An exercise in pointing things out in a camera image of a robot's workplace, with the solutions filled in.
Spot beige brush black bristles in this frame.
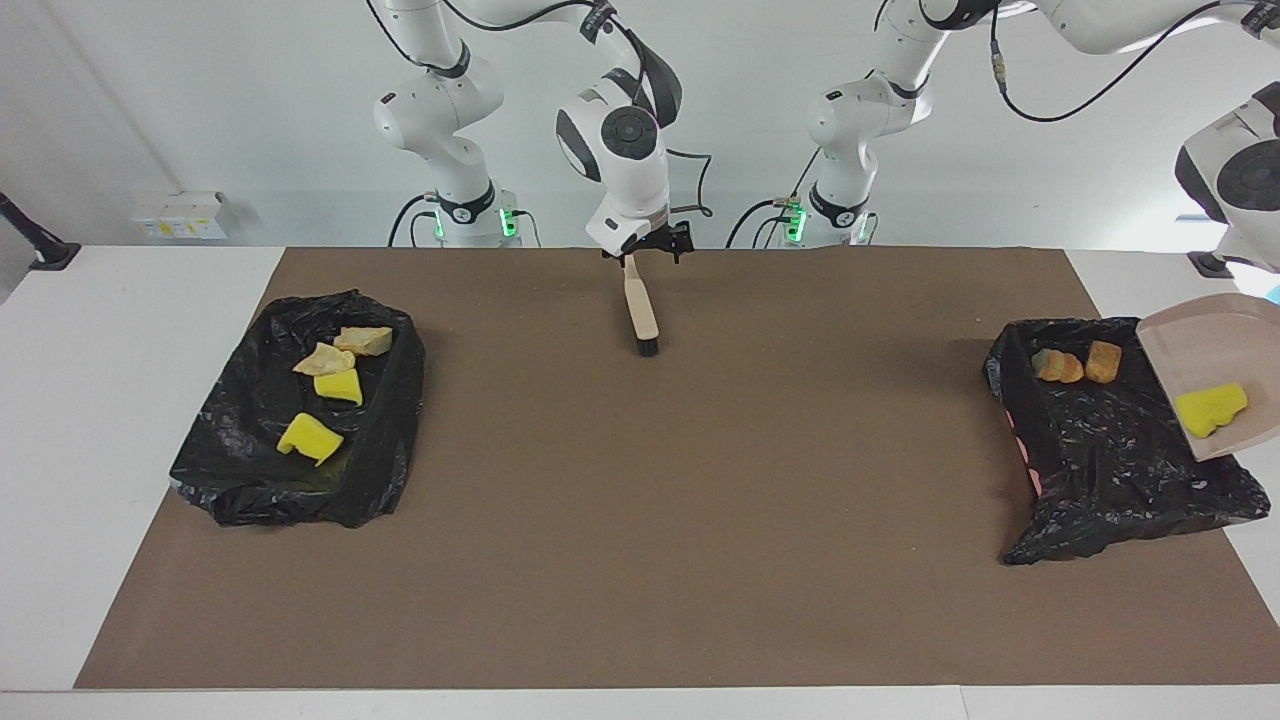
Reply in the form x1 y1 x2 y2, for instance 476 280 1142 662
622 252 661 359

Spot beige foam chunk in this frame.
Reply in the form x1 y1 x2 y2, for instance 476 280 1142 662
1031 347 1085 385
333 326 395 358
292 342 357 378

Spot yellow sponge piece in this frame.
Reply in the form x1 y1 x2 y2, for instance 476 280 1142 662
313 368 365 407
276 412 345 468
1173 382 1250 440

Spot beige plastic dustpan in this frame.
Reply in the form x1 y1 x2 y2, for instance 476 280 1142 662
1135 292 1280 463

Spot black bag lined bin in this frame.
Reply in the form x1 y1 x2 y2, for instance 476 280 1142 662
168 290 427 529

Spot black bag bin pink inside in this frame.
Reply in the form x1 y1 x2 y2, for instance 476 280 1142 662
982 317 1273 566

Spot brown table mat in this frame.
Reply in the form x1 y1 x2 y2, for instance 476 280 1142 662
75 247 1280 691

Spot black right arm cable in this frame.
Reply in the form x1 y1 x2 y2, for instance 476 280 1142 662
365 0 713 221

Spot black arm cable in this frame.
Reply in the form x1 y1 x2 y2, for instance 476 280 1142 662
365 0 713 221
985 0 1226 125

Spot black base cable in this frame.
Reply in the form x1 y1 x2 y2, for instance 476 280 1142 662
388 193 441 248
725 150 826 249

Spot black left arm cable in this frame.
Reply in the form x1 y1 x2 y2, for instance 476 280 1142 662
985 0 1226 125

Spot white wall box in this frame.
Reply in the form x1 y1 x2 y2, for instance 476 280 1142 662
133 191 231 241

